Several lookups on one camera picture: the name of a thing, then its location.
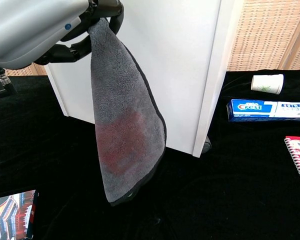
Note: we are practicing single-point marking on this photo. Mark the grey and black left hand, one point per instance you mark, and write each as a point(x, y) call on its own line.
point(27, 30)

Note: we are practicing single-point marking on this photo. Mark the grey and green microfibre cloth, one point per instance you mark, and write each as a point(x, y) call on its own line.
point(122, 112)

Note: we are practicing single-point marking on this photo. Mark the white cabinet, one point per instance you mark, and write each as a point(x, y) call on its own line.
point(180, 65)

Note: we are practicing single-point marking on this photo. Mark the grey caster wheel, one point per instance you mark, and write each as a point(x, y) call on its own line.
point(207, 146)

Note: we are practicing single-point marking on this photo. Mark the black tablecloth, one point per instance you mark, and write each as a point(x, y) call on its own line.
point(240, 190)

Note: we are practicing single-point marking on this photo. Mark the rattan folding screen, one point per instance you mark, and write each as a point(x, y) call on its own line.
point(262, 35)
point(22, 72)

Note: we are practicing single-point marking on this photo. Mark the box with red picture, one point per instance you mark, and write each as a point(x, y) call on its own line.
point(12, 217)

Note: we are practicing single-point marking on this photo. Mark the white paper cup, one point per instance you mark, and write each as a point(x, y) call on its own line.
point(266, 83)

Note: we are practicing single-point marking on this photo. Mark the blue Crest toothpaste box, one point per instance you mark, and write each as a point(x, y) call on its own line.
point(260, 110)

